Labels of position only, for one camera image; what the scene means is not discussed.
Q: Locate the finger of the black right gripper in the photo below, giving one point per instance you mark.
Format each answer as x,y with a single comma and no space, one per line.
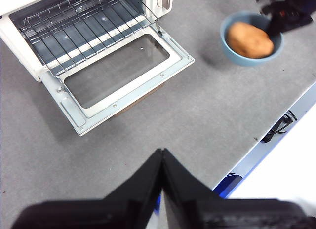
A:
274,27

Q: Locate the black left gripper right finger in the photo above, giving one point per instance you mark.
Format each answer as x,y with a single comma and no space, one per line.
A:
212,214

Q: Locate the white toaster oven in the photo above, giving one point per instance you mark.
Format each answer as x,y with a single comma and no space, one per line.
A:
19,51

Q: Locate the blue table frame part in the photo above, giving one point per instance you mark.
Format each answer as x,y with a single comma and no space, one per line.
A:
228,185

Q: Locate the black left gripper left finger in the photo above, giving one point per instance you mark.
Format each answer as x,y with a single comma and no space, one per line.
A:
118,213

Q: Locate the brown potato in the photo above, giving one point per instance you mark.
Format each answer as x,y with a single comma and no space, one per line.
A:
249,40

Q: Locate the beige round oven knob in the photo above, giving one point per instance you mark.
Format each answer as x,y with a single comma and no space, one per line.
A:
165,1

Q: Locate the blue ceramic bowl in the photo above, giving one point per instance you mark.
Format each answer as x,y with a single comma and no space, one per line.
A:
237,58

